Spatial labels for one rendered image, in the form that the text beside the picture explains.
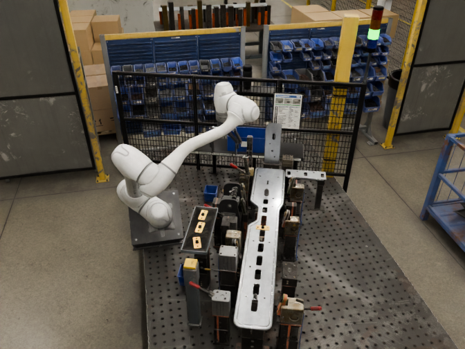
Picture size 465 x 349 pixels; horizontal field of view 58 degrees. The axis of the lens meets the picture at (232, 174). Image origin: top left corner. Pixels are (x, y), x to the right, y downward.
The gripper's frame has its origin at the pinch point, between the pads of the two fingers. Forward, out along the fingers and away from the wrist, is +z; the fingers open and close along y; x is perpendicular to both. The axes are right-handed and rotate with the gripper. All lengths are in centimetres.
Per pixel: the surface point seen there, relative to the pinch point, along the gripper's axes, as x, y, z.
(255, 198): 18, 18, 46
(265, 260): -37, 28, 46
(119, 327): -23, -77, 146
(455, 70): 300, 227, 51
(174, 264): -20, -31, 77
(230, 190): 2.6, 2.9, 29.9
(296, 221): -7, 45, 42
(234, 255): -46, 12, 35
